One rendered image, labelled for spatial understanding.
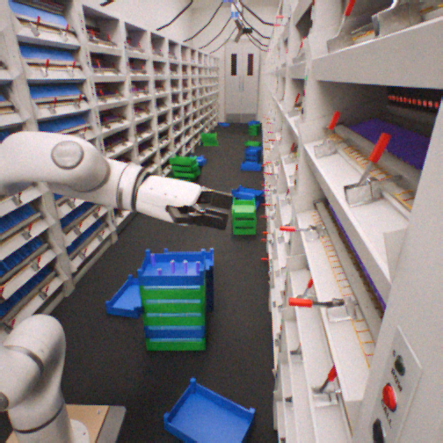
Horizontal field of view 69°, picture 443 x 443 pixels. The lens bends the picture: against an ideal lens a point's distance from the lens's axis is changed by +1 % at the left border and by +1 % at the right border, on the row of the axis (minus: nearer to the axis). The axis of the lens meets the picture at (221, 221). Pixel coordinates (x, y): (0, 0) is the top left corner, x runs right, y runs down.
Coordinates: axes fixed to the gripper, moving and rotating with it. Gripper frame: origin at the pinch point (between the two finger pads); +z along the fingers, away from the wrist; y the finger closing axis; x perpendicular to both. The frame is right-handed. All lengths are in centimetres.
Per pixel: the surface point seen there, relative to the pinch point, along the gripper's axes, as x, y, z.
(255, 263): -102, -154, 30
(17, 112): -18, -100, -111
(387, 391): 3.2, 35.1, 15.9
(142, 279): -70, -64, -30
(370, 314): -3.5, 16.0, 23.5
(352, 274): -3.4, 6.1, 23.6
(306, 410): -45, 1, 30
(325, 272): -7.5, 0.6, 21.4
